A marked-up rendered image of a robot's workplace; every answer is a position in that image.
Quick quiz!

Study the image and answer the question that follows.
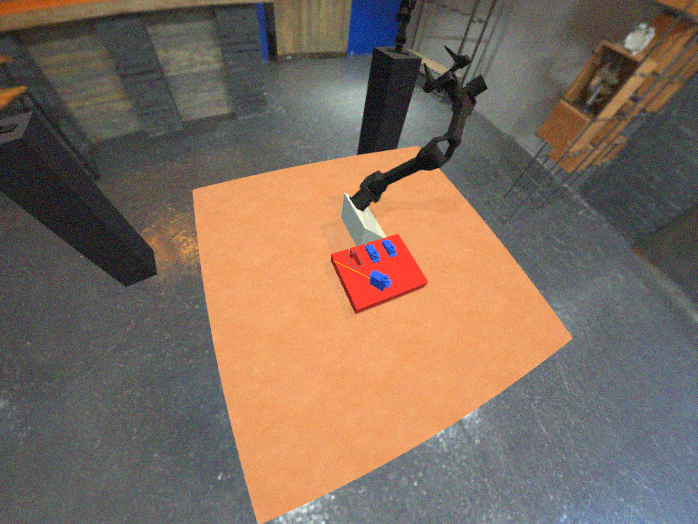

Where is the red flat block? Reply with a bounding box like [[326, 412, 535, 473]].
[[331, 234, 429, 315]]

